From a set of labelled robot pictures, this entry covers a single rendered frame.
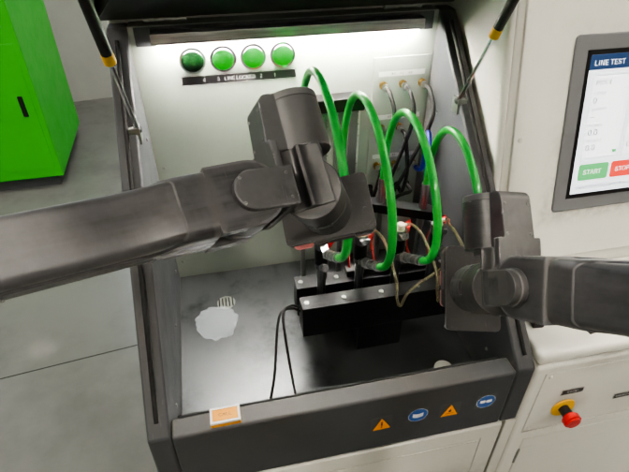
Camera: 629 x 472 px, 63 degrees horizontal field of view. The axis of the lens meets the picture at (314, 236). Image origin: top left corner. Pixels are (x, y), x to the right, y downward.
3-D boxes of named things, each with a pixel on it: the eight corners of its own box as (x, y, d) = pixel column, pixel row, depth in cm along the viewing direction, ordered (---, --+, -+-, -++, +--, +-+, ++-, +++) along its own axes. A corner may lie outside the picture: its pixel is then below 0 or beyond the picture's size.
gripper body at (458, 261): (495, 248, 64) (516, 243, 57) (495, 331, 63) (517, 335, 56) (443, 246, 64) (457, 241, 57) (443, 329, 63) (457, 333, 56)
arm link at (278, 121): (214, 240, 48) (240, 212, 41) (187, 129, 50) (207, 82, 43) (324, 221, 54) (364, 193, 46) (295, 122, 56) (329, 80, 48)
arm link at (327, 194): (285, 225, 45) (347, 206, 45) (266, 154, 46) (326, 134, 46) (300, 235, 52) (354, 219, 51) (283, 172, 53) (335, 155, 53)
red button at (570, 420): (559, 434, 103) (566, 419, 100) (547, 416, 106) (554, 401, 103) (581, 428, 104) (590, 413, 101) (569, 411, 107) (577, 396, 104)
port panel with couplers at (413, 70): (369, 190, 124) (378, 63, 106) (365, 183, 127) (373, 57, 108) (419, 184, 127) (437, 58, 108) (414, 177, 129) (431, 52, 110)
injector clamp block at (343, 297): (303, 359, 111) (302, 309, 102) (295, 325, 119) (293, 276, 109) (449, 333, 117) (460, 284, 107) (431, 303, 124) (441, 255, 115)
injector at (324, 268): (318, 328, 108) (318, 251, 95) (313, 312, 112) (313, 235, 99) (330, 326, 109) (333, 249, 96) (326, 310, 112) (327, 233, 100)
